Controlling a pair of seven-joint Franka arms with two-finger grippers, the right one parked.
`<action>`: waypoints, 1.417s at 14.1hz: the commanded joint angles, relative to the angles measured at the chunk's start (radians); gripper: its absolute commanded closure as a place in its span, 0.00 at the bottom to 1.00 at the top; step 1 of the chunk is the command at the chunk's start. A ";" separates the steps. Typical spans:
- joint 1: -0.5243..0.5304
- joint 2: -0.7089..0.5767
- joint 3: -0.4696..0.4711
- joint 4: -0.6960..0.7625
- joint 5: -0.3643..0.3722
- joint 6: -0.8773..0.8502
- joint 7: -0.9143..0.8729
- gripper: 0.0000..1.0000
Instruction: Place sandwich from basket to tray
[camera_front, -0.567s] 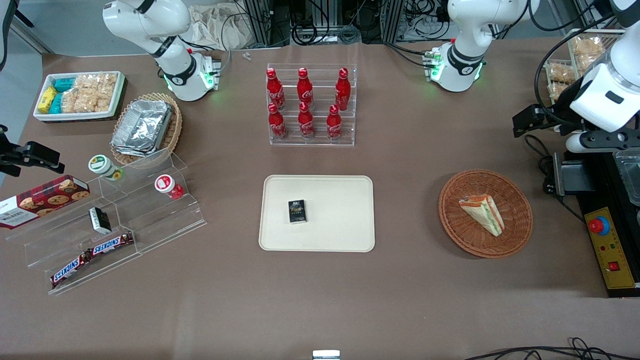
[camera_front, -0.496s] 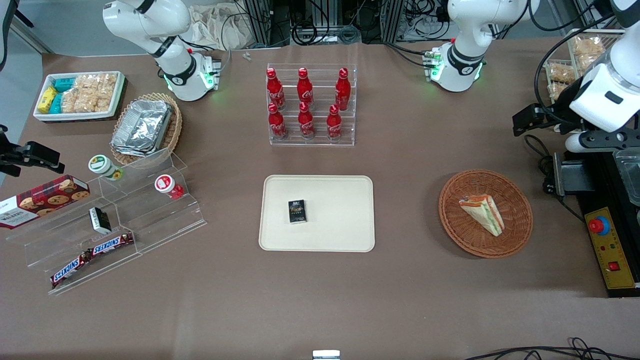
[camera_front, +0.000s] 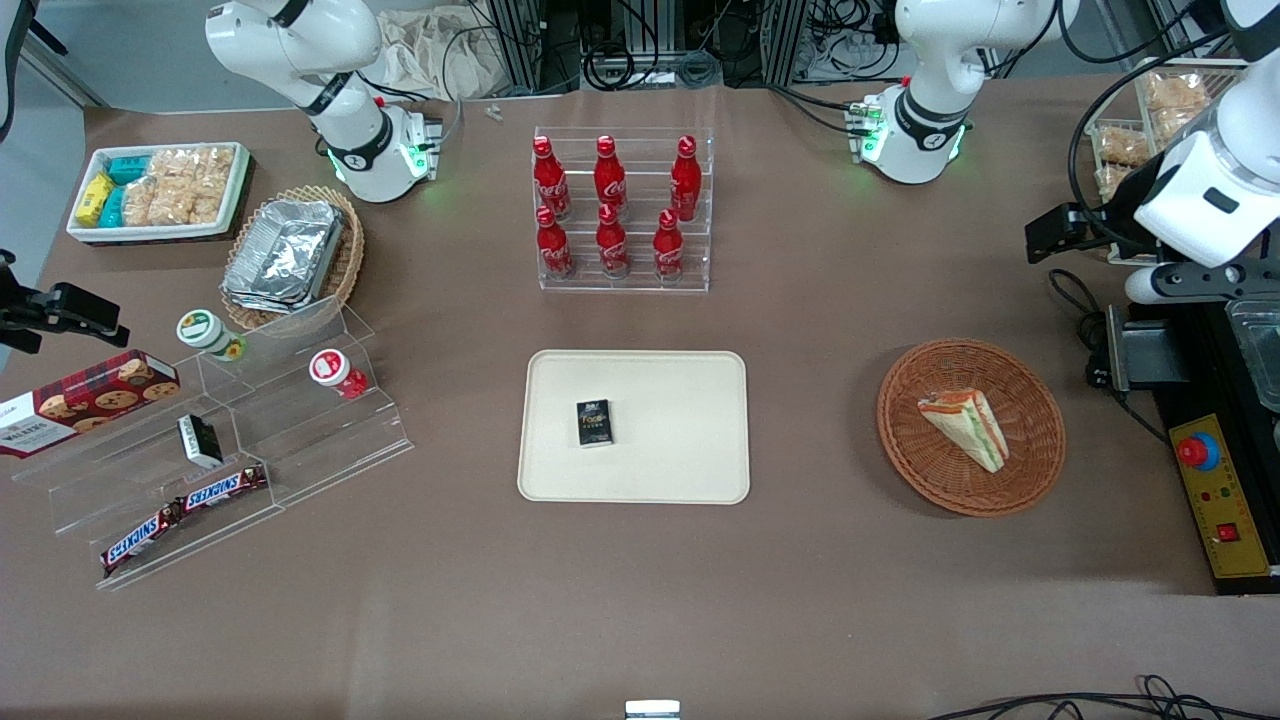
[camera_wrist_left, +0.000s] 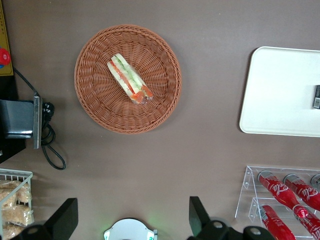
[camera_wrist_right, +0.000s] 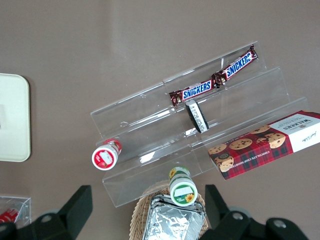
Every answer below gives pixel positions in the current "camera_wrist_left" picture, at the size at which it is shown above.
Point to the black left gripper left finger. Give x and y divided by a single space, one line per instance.
65 217

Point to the clear acrylic bottle rack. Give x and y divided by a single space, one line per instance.
247 200

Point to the yellow button panel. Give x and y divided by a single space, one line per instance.
3 30

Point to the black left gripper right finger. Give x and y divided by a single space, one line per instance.
197 215

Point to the grey-capped bottle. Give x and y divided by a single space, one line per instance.
316 179

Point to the red cola bottle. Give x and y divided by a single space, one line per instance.
303 192
308 221
277 188
275 223

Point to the plastic-wrapped triangle sandwich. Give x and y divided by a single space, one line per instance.
127 77

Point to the beige snack packet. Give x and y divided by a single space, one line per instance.
11 231
17 216
7 197
24 193

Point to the round brown wicker basket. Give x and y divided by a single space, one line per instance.
160 75

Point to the black equipment block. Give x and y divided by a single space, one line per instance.
7 85

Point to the red emergency stop button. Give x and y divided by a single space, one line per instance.
4 57

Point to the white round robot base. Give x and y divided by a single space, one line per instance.
130 231

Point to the white rectangular tray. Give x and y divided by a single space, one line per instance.
275 95

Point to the small black packet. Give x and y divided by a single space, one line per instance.
317 97

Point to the grey metal bracket box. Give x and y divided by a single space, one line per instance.
17 117

